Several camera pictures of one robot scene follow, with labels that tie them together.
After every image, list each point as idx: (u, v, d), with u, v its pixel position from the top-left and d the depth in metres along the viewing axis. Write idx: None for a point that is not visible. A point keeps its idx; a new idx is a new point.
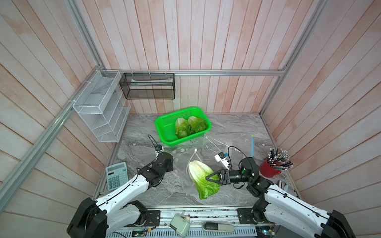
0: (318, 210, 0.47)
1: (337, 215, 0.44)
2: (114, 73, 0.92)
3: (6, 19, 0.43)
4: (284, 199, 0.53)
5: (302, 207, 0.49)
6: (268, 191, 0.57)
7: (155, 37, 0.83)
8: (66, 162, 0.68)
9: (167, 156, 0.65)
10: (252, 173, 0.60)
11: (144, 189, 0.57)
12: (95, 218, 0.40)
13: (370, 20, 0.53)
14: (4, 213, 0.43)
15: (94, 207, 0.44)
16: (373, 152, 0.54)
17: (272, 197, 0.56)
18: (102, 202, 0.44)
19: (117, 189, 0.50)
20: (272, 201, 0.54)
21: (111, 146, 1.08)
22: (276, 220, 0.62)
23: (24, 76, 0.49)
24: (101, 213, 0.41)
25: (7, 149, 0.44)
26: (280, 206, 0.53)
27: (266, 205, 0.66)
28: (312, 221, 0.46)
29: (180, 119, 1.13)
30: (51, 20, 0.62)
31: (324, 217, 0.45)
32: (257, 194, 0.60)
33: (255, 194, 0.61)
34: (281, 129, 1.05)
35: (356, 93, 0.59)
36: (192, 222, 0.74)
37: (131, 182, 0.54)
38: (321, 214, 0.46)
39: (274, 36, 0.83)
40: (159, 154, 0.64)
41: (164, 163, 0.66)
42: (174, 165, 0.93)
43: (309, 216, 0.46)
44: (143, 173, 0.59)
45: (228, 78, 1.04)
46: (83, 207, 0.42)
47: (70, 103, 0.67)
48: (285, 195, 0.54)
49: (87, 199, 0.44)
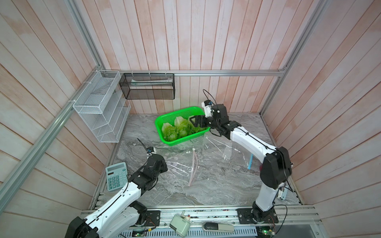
0: (268, 145, 0.53)
1: (282, 149, 0.51)
2: (114, 73, 0.92)
3: (6, 19, 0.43)
4: (245, 135, 0.59)
5: (256, 142, 0.56)
6: (233, 129, 0.63)
7: (155, 37, 0.83)
8: (66, 162, 0.68)
9: (157, 159, 0.63)
10: (218, 112, 0.68)
11: (137, 196, 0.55)
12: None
13: (370, 20, 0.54)
14: (4, 213, 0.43)
15: (86, 224, 0.43)
16: (373, 152, 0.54)
17: (235, 135, 0.62)
18: (93, 219, 0.43)
19: (108, 202, 0.48)
20: (235, 138, 0.63)
21: (111, 146, 1.08)
22: (264, 203, 0.64)
23: (24, 76, 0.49)
24: (93, 231, 0.40)
25: (7, 149, 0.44)
26: (240, 143, 0.62)
27: (262, 205, 0.65)
28: (259, 152, 0.53)
29: (167, 124, 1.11)
30: (51, 20, 0.62)
31: (270, 150, 0.52)
32: (224, 132, 0.66)
33: (223, 134, 0.67)
34: (281, 129, 1.05)
35: (356, 93, 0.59)
36: (192, 222, 0.74)
37: (121, 192, 0.52)
38: (270, 148, 0.52)
39: (274, 37, 0.83)
40: (150, 157, 0.62)
41: (155, 167, 0.64)
42: (172, 161, 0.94)
43: (259, 148, 0.53)
44: (133, 180, 0.57)
45: (228, 79, 1.05)
46: (73, 227, 0.41)
47: (70, 104, 0.67)
48: (247, 134, 0.60)
49: (76, 217, 0.42)
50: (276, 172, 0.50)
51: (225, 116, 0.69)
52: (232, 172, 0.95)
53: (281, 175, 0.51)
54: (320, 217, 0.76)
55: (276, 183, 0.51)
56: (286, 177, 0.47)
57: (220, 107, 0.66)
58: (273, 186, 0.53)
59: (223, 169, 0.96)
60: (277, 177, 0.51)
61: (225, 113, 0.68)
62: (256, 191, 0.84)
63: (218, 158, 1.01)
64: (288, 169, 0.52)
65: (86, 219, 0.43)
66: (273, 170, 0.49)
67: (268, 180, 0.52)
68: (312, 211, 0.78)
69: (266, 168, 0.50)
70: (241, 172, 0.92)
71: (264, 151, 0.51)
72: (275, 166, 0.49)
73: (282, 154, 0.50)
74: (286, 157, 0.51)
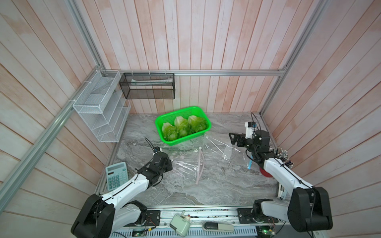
0: (303, 180, 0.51)
1: (320, 190, 0.44)
2: (114, 73, 0.92)
3: (6, 19, 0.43)
4: (279, 166, 0.56)
5: (289, 174, 0.51)
6: (268, 159, 0.61)
7: (155, 37, 0.83)
8: (66, 162, 0.68)
9: (163, 155, 0.68)
10: (260, 139, 0.67)
11: (144, 187, 0.59)
12: (103, 210, 0.41)
13: (370, 20, 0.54)
14: (4, 213, 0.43)
15: (100, 202, 0.45)
16: (373, 152, 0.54)
17: (269, 165, 0.60)
18: (108, 197, 0.46)
19: (121, 186, 0.52)
20: (269, 168, 0.60)
21: (111, 146, 1.08)
22: (270, 213, 0.61)
23: (24, 76, 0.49)
24: (110, 206, 0.43)
25: (7, 149, 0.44)
26: (274, 173, 0.57)
27: (266, 211, 0.64)
28: (290, 185, 0.48)
29: (167, 124, 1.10)
30: (51, 20, 0.62)
31: (304, 185, 0.46)
32: (259, 161, 0.65)
33: (257, 161, 0.65)
34: (281, 129, 1.05)
35: (356, 93, 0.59)
36: (192, 222, 0.74)
37: (132, 180, 0.56)
38: (304, 183, 0.47)
39: (274, 36, 0.83)
40: (156, 153, 0.67)
41: (161, 162, 0.69)
42: (179, 160, 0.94)
43: (291, 181, 0.48)
44: (142, 173, 0.61)
45: (228, 78, 1.04)
46: (90, 203, 0.43)
47: (70, 103, 0.67)
48: (283, 165, 0.56)
49: (94, 195, 0.45)
50: (305, 211, 0.43)
51: (266, 145, 0.67)
52: (232, 172, 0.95)
53: (312, 218, 0.43)
54: None
55: (303, 226, 0.42)
56: (321, 226, 0.42)
57: (263, 136, 0.65)
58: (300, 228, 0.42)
59: (223, 169, 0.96)
60: (305, 218, 0.43)
61: (267, 143, 0.66)
62: (256, 191, 0.84)
63: (218, 158, 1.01)
64: (326, 216, 0.43)
65: (102, 197, 0.45)
66: (301, 208, 0.43)
67: (296, 220, 0.44)
68: None
69: (296, 205, 0.43)
70: (241, 172, 0.92)
71: (296, 185, 0.46)
72: (306, 204, 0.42)
73: (318, 197, 0.43)
74: (325, 201, 0.43)
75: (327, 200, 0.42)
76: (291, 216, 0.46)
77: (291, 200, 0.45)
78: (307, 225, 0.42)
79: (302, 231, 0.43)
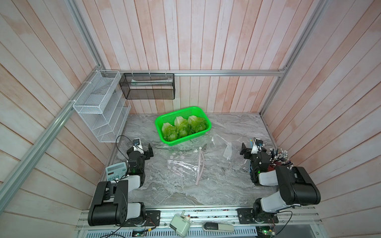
0: None
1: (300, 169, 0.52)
2: (114, 73, 0.92)
3: (6, 19, 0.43)
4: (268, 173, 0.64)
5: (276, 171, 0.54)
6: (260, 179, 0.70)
7: (155, 37, 0.83)
8: (66, 162, 0.68)
9: (136, 157, 0.69)
10: (260, 163, 0.73)
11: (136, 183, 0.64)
12: (118, 184, 0.47)
13: (370, 20, 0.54)
14: (4, 213, 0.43)
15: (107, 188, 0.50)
16: (373, 152, 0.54)
17: (262, 177, 0.68)
18: None
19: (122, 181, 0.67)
20: (263, 180, 0.68)
21: (111, 146, 1.08)
22: (269, 208, 0.62)
23: (24, 77, 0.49)
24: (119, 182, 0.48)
25: (7, 149, 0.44)
26: (266, 182, 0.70)
27: (266, 205, 0.64)
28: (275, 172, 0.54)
29: (167, 124, 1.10)
30: (52, 20, 0.62)
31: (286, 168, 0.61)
32: (255, 180, 0.73)
33: (253, 180, 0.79)
34: (281, 129, 1.05)
35: (356, 93, 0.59)
36: (192, 222, 0.74)
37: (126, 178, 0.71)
38: None
39: (274, 37, 0.83)
40: (130, 160, 0.68)
41: (137, 164, 0.70)
42: (178, 161, 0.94)
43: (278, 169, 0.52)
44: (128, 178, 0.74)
45: (228, 79, 1.05)
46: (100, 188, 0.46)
47: (70, 104, 0.67)
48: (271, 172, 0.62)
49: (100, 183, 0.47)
50: (287, 176, 0.50)
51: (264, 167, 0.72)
52: (232, 172, 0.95)
53: (297, 186, 0.47)
54: (320, 217, 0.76)
55: (290, 191, 0.46)
56: (308, 193, 0.46)
57: (263, 161, 0.70)
58: (290, 197, 0.46)
59: (223, 169, 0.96)
60: (290, 184, 0.48)
61: (266, 166, 0.72)
62: (256, 191, 0.84)
63: (218, 158, 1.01)
64: (309, 184, 0.48)
65: None
66: (285, 176, 0.50)
67: (286, 194, 0.47)
68: (312, 211, 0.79)
69: (282, 178, 0.50)
70: (241, 172, 0.92)
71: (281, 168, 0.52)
72: (287, 174, 0.50)
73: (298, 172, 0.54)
74: (304, 175, 0.50)
75: (306, 173, 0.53)
76: (285, 197, 0.48)
77: (279, 179, 0.52)
78: (291, 188, 0.47)
79: (293, 200, 0.47)
